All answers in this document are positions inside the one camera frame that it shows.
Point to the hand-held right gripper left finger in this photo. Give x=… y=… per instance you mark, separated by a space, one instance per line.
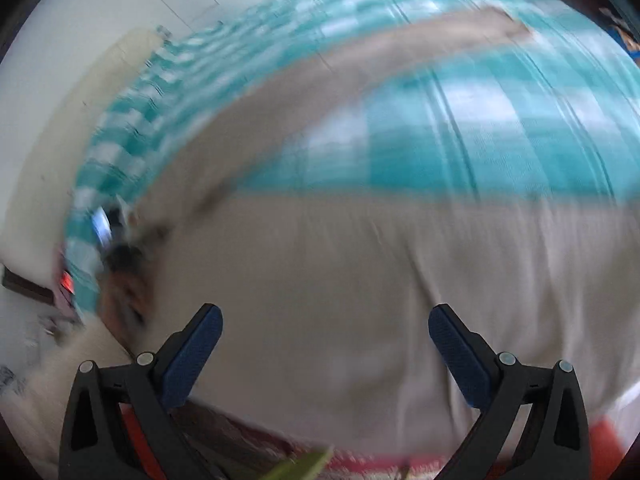
x=200 y=345

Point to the teal checked bedsheet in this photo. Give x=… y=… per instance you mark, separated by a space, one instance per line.
x=500 y=125

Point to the cream cloth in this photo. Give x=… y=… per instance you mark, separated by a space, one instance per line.
x=45 y=400

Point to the beige pants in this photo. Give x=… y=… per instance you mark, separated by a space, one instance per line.
x=350 y=285

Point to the red printed blanket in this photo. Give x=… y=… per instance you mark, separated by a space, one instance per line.
x=605 y=440

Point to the dark furniture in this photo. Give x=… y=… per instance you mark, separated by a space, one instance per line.
x=615 y=20

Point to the cream cushion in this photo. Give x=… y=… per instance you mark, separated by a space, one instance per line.
x=75 y=125

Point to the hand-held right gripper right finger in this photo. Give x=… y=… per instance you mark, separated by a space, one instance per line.
x=452 y=350

